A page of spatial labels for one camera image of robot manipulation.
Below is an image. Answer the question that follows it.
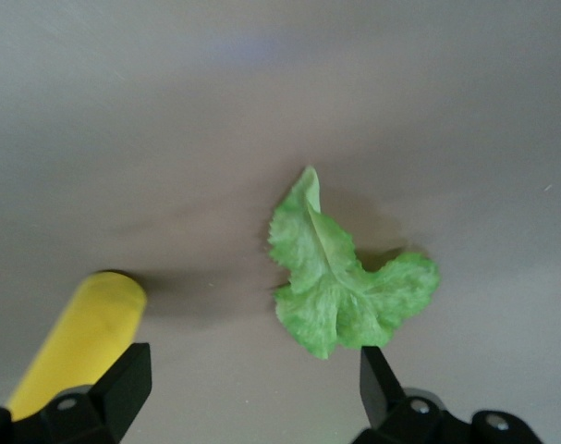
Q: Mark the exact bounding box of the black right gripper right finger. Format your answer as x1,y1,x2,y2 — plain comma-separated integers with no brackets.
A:
351,345,547,444

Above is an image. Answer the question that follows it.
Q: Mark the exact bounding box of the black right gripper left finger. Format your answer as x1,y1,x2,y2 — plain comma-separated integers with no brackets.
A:
0,342,152,444

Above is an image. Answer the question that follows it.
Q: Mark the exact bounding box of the yellow squeeze bottle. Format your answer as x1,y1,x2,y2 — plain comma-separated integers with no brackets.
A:
6,271,148,422

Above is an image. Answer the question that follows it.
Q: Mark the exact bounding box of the green lettuce leaf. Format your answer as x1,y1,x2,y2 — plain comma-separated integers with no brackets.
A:
266,165,442,361

